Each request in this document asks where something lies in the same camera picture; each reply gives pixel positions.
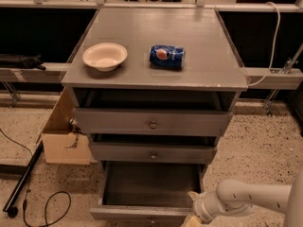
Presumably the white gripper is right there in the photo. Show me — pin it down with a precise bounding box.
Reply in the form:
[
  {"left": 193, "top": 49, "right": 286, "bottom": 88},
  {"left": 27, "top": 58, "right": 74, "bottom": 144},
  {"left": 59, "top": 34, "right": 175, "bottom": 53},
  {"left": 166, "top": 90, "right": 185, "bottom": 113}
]
[{"left": 181, "top": 191, "right": 220, "bottom": 227}]

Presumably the grey bottom drawer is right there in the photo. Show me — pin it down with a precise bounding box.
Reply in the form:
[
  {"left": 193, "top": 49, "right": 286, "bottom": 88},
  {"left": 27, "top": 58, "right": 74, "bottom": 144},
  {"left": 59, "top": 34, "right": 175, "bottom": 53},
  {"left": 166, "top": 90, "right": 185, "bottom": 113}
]
[{"left": 90, "top": 162, "right": 206, "bottom": 222}]

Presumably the grey drawer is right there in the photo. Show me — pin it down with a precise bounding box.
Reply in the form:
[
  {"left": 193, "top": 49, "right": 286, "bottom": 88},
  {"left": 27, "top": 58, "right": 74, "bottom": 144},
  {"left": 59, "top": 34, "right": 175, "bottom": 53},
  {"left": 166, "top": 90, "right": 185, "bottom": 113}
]
[
  {"left": 90, "top": 162, "right": 206, "bottom": 222},
  {"left": 74, "top": 108, "right": 232, "bottom": 136},
  {"left": 89, "top": 133, "right": 217, "bottom": 164}
]

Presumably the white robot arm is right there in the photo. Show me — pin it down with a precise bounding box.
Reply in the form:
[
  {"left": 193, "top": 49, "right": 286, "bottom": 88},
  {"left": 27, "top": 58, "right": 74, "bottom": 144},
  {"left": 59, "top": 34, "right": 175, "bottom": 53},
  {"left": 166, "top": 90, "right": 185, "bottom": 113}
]
[{"left": 181, "top": 168, "right": 303, "bottom": 227}]

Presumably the grey middle drawer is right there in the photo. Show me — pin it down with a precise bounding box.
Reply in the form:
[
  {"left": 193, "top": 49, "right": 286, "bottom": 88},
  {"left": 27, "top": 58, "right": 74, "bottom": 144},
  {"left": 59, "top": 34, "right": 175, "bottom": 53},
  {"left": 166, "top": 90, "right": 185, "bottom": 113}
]
[{"left": 89, "top": 133, "right": 217, "bottom": 164}]

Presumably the grey wooden drawer cabinet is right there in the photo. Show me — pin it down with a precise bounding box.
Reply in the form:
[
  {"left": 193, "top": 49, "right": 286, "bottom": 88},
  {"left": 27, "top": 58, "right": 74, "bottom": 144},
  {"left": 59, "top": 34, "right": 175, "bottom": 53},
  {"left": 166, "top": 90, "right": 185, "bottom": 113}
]
[{"left": 61, "top": 7, "right": 249, "bottom": 168}]

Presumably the grey top drawer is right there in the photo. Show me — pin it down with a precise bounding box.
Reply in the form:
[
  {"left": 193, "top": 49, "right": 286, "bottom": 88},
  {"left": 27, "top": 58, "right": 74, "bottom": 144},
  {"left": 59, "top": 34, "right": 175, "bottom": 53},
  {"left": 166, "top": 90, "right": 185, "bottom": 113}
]
[{"left": 74, "top": 108, "right": 232, "bottom": 136}]

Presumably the cardboard box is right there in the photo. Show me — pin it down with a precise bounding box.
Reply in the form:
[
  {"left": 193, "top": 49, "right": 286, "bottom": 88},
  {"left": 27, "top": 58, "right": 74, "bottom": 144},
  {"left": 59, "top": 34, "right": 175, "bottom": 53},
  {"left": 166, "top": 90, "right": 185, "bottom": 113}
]
[{"left": 40, "top": 89, "right": 93, "bottom": 165}]

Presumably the blue Pepsi can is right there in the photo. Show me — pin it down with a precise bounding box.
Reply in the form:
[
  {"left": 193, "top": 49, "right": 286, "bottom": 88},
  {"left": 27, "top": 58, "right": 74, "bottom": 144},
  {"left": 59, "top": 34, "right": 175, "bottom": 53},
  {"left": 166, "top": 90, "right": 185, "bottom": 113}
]
[{"left": 150, "top": 44, "right": 185, "bottom": 69}]

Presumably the white paper bowl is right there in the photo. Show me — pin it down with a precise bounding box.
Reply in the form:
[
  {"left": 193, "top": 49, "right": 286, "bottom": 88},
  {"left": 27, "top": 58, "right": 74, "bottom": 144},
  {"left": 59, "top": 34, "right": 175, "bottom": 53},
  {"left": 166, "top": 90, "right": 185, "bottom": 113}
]
[{"left": 82, "top": 43, "right": 128, "bottom": 72}]

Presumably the black metal bar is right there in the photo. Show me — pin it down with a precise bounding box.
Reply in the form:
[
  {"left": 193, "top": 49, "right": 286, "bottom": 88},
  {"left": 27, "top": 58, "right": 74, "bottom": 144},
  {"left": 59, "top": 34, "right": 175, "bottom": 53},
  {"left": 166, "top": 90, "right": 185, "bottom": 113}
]
[{"left": 0, "top": 143, "right": 44, "bottom": 218}]

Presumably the white cable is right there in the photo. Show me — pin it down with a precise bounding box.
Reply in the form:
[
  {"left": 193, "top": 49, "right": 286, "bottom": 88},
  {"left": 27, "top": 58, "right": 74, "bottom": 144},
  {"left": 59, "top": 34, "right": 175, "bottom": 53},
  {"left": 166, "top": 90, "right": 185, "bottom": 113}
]
[{"left": 247, "top": 1, "right": 282, "bottom": 87}]

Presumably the metal railing frame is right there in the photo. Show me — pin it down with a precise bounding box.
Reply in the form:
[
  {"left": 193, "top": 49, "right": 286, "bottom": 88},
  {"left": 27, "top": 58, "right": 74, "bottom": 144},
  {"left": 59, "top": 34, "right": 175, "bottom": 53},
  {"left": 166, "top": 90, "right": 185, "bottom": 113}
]
[{"left": 0, "top": 0, "right": 303, "bottom": 118}]

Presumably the black floor cable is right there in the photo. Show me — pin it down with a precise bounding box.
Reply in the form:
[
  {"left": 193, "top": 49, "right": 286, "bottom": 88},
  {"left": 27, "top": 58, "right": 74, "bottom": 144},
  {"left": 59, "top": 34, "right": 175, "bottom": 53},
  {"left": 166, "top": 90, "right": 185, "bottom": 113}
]
[{"left": 0, "top": 128, "right": 72, "bottom": 227}]

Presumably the black bag on rail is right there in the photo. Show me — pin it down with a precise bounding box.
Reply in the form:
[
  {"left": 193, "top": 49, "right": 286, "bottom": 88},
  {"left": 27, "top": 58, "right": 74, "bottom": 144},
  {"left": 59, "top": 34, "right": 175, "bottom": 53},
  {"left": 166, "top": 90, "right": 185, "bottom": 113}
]
[{"left": 0, "top": 54, "right": 45, "bottom": 70}]

